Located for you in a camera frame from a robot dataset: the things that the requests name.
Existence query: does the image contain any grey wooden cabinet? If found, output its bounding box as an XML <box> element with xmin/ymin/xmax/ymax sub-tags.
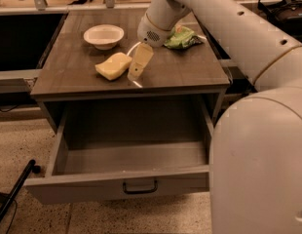
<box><xmin>31</xmin><ymin>8</ymin><xmax>229</xmax><ymax>130</ymax></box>

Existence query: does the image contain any black drawer handle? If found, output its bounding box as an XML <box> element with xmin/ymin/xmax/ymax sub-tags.
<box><xmin>123</xmin><ymin>180</ymin><xmax>158</xmax><ymax>195</ymax></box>

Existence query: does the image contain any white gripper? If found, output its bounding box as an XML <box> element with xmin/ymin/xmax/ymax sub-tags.
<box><xmin>128</xmin><ymin>15</ymin><xmax>172</xmax><ymax>81</ymax></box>

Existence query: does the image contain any white paper bowl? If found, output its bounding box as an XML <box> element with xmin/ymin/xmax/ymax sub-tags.
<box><xmin>84</xmin><ymin>24</ymin><xmax>124</xmax><ymax>50</ymax></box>

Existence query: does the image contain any yellow sponge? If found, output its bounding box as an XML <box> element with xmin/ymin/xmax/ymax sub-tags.
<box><xmin>95</xmin><ymin>53</ymin><xmax>132</xmax><ymax>81</ymax></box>

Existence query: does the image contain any black pole on floor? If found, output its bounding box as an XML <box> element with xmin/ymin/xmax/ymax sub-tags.
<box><xmin>0</xmin><ymin>160</ymin><xmax>41</xmax><ymax>222</ymax></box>

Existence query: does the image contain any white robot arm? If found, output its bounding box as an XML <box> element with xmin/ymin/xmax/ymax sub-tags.
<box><xmin>138</xmin><ymin>0</ymin><xmax>302</xmax><ymax>234</ymax></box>

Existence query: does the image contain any open grey top drawer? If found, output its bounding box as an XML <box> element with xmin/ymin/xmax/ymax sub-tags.
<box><xmin>25</xmin><ymin>96</ymin><xmax>212</xmax><ymax>204</ymax></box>

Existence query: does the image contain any green snack bag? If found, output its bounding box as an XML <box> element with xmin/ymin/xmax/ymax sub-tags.
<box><xmin>164</xmin><ymin>25</ymin><xmax>206</xmax><ymax>50</ymax></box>

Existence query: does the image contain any black headset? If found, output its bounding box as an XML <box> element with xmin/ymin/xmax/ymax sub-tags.
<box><xmin>257</xmin><ymin>0</ymin><xmax>302</xmax><ymax>35</ymax></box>

